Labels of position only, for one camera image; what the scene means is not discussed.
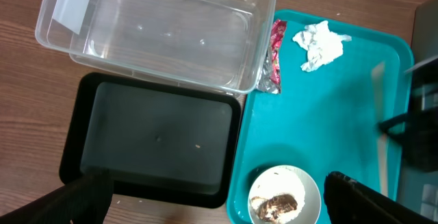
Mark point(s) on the grey dishwasher rack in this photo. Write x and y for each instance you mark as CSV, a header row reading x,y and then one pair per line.
x,y
418,189

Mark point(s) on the teal serving tray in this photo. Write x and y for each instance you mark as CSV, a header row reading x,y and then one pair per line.
x,y
322,121

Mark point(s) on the wooden chopstick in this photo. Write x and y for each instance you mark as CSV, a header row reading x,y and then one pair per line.
x,y
377,76

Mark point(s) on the black plastic bin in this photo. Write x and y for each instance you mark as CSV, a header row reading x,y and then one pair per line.
x,y
158,142

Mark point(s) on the crumpled white tissue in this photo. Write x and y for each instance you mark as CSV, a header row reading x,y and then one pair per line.
x,y
322,45

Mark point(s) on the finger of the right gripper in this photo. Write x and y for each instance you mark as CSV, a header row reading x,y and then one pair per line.
x,y
389,128

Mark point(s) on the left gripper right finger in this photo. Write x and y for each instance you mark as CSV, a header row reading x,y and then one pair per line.
x,y
350,202

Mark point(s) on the grey bowl with food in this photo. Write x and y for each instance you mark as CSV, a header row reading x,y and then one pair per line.
x,y
284,194

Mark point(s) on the clear plastic bin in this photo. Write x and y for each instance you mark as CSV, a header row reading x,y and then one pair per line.
x,y
215,44

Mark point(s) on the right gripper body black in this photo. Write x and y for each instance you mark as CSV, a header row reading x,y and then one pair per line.
x,y
421,151

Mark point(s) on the red foil wrapper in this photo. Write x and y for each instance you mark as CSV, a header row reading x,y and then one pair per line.
x,y
270,78

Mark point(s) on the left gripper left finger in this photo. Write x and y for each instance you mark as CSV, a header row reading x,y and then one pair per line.
x,y
85,200

